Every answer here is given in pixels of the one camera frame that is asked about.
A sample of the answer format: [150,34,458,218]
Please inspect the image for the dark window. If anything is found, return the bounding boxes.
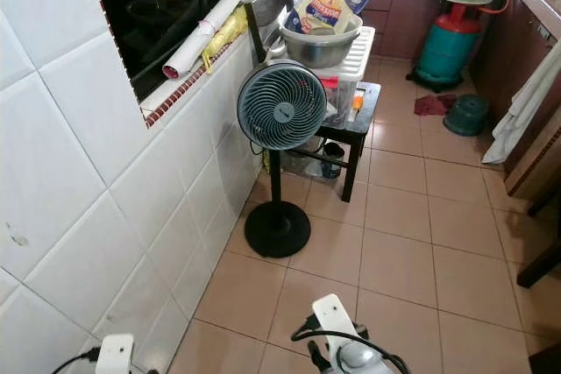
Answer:
[86,0,260,102]

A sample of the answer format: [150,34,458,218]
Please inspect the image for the rolled white paper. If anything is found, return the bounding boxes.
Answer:
[162,0,248,80]

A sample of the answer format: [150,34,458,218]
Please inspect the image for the yellow cloth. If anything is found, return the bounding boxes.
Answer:
[200,6,248,74]

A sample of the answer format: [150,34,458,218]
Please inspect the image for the dark wooden chair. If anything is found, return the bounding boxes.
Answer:
[244,0,295,65]

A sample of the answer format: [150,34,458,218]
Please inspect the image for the steel basin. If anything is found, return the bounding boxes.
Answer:
[279,13,363,70]

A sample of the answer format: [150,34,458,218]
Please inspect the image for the blue and yellow food bag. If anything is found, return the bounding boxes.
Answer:
[284,0,373,37]

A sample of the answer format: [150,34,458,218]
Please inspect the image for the white plastic storage box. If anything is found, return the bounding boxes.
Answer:
[320,27,376,128]

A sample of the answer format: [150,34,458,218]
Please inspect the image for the black stool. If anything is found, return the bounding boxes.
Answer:
[294,82,382,203]

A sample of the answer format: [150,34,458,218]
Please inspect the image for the red cloth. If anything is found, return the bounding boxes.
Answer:
[414,94,458,118]

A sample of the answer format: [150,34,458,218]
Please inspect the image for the green gas cylinder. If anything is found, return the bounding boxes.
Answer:
[415,3,484,88]

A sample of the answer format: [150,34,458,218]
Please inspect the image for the green plastic stool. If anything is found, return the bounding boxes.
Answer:
[444,95,491,138]

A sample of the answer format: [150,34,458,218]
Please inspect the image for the brown kitchen cabinet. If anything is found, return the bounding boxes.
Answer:
[469,0,561,200]

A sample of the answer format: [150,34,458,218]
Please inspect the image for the white towel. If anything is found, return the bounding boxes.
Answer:
[482,38,561,166]

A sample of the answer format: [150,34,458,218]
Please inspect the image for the dark wooden table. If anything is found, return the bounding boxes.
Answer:
[516,188,561,290]

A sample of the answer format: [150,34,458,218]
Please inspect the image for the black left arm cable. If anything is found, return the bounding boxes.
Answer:
[53,348,103,374]

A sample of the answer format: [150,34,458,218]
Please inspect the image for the grey pedestal fan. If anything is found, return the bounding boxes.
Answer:
[236,60,329,259]

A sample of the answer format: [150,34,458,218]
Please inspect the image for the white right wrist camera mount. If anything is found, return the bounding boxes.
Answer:
[312,294,361,342]

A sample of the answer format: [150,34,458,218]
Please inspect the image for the orange gas hose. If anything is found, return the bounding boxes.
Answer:
[479,0,512,17]

